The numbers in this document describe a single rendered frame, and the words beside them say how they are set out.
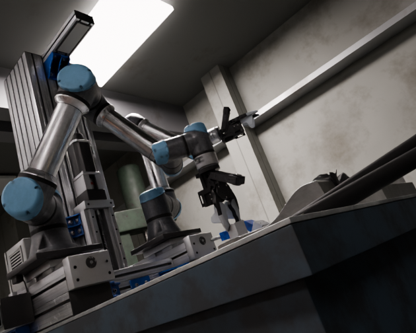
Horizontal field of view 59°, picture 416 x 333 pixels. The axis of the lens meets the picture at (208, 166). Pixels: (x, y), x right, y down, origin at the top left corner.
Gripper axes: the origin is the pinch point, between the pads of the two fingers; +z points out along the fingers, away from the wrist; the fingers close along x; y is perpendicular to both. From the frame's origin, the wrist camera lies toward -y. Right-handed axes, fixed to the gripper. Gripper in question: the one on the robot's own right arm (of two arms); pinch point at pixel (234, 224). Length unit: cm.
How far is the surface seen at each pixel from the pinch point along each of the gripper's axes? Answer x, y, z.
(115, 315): 71, -39, 6
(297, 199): 7.8, -28.0, -0.3
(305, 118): -279, 83, -85
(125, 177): -191, 290, -105
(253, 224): -8.8, -0.9, 1.8
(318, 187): 7.8, -34.5, -1.3
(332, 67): -266, 32, -114
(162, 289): 71, -47, 5
